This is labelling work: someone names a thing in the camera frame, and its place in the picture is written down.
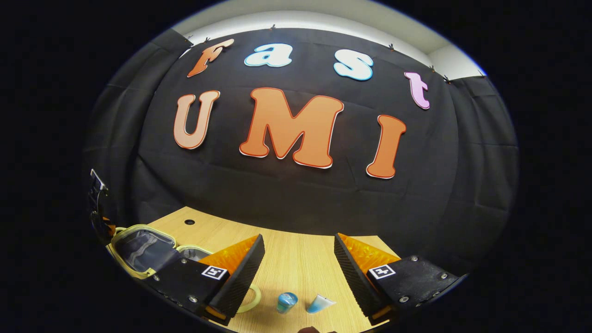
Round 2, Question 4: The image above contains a blue capped clear bottle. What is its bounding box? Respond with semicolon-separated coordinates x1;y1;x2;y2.
277;292;299;315

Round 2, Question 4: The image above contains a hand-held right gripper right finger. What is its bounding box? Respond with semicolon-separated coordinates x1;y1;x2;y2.
334;233;463;326

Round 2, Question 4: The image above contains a white and blue tube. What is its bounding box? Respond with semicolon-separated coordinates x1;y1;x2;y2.
306;294;337;315

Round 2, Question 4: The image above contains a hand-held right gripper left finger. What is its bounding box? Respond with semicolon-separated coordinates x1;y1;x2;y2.
143;234;266;327

